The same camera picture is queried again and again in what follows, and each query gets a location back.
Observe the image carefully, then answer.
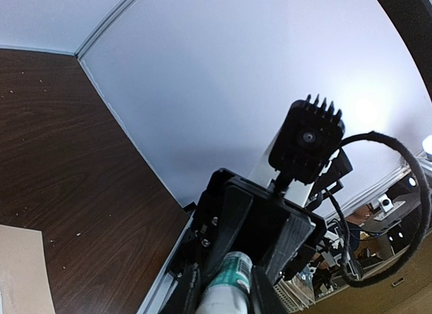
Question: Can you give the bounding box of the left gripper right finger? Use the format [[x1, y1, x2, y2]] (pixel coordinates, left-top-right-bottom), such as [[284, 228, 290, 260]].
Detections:
[[250, 266, 287, 314]]

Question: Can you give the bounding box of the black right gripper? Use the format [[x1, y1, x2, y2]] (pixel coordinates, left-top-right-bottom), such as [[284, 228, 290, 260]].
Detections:
[[192, 169, 326, 284]]

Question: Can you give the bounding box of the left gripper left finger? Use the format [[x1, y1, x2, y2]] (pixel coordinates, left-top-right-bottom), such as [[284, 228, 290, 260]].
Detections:
[[161, 263, 201, 314]]

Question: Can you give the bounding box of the brown kraft envelope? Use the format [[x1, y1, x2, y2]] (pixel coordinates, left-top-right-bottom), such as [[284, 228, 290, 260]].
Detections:
[[1, 225, 55, 313]]

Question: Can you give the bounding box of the front aluminium slotted rail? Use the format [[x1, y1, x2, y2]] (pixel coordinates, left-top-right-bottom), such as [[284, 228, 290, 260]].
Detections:
[[137, 202, 196, 314]]

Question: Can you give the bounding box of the right aluminium frame post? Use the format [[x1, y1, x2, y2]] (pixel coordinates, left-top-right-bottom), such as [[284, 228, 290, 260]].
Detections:
[[74, 0, 138, 60]]

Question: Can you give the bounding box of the small green glue stick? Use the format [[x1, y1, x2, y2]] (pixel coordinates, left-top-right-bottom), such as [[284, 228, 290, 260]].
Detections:
[[195, 251, 252, 314]]

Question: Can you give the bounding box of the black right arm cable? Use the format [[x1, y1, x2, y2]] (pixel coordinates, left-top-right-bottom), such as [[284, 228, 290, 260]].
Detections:
[[325, 131, 432, 288]]

